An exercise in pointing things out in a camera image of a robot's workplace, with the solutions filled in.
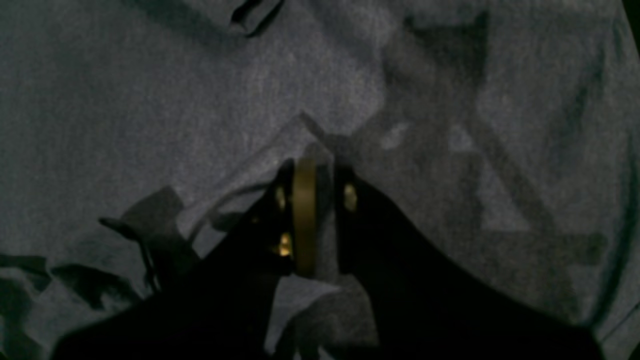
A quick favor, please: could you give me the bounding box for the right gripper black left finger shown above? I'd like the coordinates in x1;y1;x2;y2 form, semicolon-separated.
51;158;317;360

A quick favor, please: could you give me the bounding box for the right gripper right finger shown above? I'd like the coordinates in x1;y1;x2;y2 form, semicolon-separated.
334;165;604;360

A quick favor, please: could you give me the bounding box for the blue grey t-shirt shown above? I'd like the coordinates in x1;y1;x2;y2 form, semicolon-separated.
1;0;639;360

